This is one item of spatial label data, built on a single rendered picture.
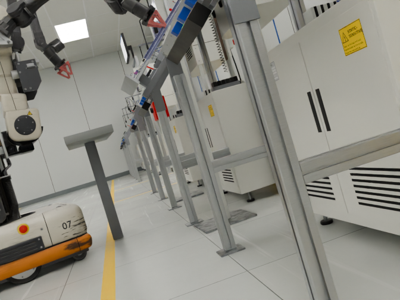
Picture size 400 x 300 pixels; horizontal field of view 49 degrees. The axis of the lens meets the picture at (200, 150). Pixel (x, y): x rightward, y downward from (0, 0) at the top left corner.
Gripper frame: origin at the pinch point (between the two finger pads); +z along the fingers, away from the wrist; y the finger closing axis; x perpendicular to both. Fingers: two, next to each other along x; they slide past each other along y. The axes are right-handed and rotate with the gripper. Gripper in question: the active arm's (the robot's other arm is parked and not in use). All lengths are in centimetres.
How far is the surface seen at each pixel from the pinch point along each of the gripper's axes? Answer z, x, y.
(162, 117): 20.9, 30.9, 29.2
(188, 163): 44, 45, 29
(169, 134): 28, 37, 28
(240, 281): 56, 77, -72
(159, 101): 15.4, 25.0, 27.7
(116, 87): -59, -128, 910
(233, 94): 47, 1, 31
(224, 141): 56, 25, 34
